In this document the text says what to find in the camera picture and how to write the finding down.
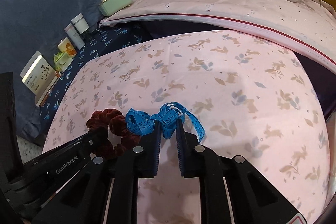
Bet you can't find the mint green tissue box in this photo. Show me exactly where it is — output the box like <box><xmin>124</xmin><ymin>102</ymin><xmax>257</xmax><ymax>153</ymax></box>
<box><xmin>98</xmin><ymin>0</ymin><xmax>133</xmax><ymax>16</ymax></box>

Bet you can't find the tall white bottle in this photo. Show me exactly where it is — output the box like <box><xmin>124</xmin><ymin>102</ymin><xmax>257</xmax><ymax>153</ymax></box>
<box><xmin>64</xmin><ymin>23</ymin><xmax>85</xmax><ymax>50</ymax></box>

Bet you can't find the navy floral cloth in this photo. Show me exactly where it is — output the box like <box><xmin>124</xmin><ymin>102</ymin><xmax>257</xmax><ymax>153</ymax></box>
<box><xmin>39</xmin><ymin>23</ymin><xmax>151</xmax><ymax>123</ymax></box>

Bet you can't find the pink bunny tablecloth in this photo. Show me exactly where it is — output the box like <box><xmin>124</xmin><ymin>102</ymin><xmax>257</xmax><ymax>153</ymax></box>
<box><xmin>44</xmin><ymin>30</ymin><xmax>330</xmax><ymax>223</ymax></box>

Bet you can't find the small green box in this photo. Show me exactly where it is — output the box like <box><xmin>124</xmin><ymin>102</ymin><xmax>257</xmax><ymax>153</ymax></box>
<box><xmin>54</xmin><ymin>52</ymin><xmax>73</xmax><ymax>72</ymax></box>

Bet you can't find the small orange printed cup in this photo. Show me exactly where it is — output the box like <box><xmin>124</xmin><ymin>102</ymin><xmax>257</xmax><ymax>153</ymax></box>
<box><xmin>58</xmin><ymin>38</ymin><xmax>77</xmax><ymax>57</ymax></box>

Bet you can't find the white picture frame card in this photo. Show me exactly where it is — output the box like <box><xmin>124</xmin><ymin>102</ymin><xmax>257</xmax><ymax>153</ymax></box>
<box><xmin>20</xmin><ymin>51</ymin><xmax>60</xmax><ymax>107</ymax></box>

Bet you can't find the dark red scrunchie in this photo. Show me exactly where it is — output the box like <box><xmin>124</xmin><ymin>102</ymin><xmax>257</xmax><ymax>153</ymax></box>
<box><xmin>86</xmin><ymin>109</ymin><xmax>141</xmax><ymax>159</ymax></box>

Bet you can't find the white round jar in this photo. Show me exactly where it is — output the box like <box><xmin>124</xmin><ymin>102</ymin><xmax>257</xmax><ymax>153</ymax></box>
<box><xmin>71</xmin><ymin>13</ymin><xmax>89</xmax><ymax>34</ymax></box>

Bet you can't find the pink padded mat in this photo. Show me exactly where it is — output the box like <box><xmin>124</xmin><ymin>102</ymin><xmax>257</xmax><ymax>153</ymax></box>
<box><xmin>100</xmin><ymin>0</ymin><xmax>335</xmax><ymax>72</ymax></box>

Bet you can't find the blue measuring tape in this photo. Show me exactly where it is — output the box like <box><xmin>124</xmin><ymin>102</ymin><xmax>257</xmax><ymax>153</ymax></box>
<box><xmin>125</xmin><ymin>102</ymin><xmax>206</xmax><ymax>141</ymax></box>

